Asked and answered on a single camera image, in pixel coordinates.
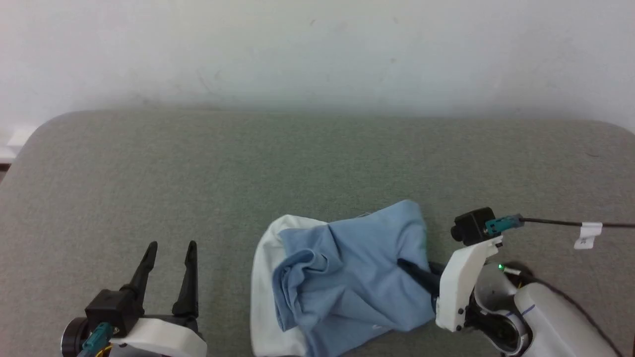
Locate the grey fabric sofa cushion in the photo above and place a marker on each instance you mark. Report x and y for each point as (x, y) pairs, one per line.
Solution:
(198, 173)

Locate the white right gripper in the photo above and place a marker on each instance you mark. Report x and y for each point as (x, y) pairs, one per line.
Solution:
(456, 287)

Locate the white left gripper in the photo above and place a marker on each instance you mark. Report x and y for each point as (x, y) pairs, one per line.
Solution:
(163, 339)

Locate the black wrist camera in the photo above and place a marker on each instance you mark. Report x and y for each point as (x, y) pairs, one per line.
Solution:
(474, 225)
(111, 310)

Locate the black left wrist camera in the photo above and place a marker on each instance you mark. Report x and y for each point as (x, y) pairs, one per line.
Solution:
(111, 310)

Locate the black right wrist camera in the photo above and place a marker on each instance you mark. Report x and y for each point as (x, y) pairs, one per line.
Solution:
(474, 225)

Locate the light blue and white garment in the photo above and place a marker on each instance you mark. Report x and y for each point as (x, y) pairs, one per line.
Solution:
(347, 277)

